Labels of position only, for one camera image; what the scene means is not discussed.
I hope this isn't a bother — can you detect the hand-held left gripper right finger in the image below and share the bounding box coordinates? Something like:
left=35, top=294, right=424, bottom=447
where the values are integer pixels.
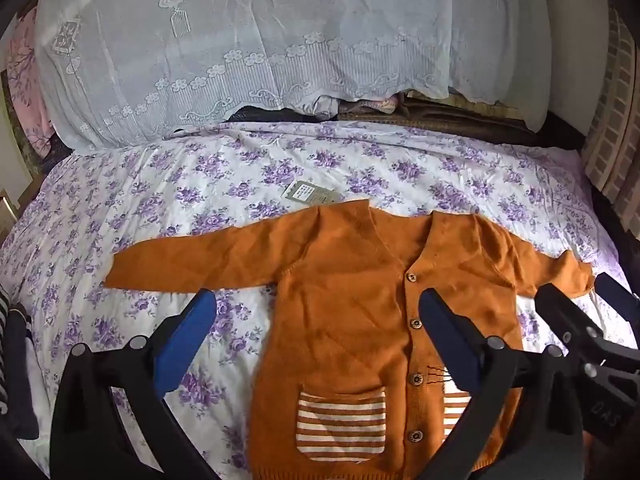
left=419, top=290, right=585, bottom=480

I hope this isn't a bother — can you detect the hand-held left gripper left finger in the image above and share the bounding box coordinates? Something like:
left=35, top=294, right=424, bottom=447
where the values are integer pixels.
left=49, top=288, right=221, bottom=480

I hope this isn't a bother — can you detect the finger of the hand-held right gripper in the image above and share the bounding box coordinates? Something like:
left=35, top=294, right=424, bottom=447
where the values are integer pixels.
left=595, top=272, right=640, bottom=321
left=536, top=284, right=640, bottom=376

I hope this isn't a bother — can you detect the orange knit cardigan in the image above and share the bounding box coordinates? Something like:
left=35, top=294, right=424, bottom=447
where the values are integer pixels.
left=105, top=199, right=596, bottom=480

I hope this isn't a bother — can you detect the brick pattern curtain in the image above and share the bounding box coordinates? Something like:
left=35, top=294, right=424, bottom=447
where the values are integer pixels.
left=580, top=10, right=640, bottom=241

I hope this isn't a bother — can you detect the white folded garment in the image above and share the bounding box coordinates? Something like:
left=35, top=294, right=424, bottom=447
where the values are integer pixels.
left=20, top=332, right=53, bottom=441

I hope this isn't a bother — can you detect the purple floral bed sheet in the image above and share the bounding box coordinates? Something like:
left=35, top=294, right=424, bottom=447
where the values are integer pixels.
left=0, top=120, right=626, bottom=480

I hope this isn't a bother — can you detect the navy folded garment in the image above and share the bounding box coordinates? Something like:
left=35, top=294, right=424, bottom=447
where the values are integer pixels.
left=5, top=305, right=41, bottom=441

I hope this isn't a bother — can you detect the black white striped garment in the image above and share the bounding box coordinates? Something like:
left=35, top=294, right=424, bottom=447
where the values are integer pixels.
left=0, top=285, right=13, bottom=416

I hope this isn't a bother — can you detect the paper hang tag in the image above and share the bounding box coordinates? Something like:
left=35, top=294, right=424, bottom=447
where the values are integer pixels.
left=284, top=180, right=317, bottom=206

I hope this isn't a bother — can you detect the black cloth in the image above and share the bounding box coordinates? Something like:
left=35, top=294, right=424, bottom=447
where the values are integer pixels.
left=227, top=105, right=321, bottom=123

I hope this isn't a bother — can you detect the pink white cloth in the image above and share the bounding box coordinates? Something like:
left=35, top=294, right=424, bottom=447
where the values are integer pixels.
left=312, top=94, right=401, bottom=117

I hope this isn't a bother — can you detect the pink floral cloth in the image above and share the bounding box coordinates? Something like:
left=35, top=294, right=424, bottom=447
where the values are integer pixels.
left=5, top=7, right=56, bottom=158

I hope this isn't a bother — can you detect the white lace cover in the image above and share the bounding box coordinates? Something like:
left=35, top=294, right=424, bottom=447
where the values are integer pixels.
left=35, top=0, right=551, bottom=150

